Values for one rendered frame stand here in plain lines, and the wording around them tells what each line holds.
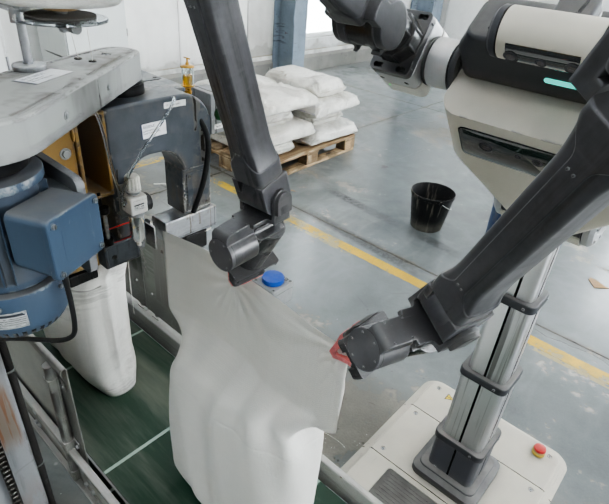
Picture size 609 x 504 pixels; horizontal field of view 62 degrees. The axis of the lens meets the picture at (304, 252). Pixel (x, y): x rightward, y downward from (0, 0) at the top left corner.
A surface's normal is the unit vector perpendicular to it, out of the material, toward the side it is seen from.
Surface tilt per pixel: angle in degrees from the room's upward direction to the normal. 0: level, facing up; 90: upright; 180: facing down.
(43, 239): 90
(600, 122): 99
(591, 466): 0
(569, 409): 0
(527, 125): 40
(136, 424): 0
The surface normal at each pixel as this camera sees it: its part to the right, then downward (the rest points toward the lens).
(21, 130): 0.93, 0.26
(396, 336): 0.41, -0.54
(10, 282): 0.47, 0.50
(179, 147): 0.74, 0.40
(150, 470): 0.07, -0.84
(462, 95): -0.37, -0.42
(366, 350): -0.78, 0.10
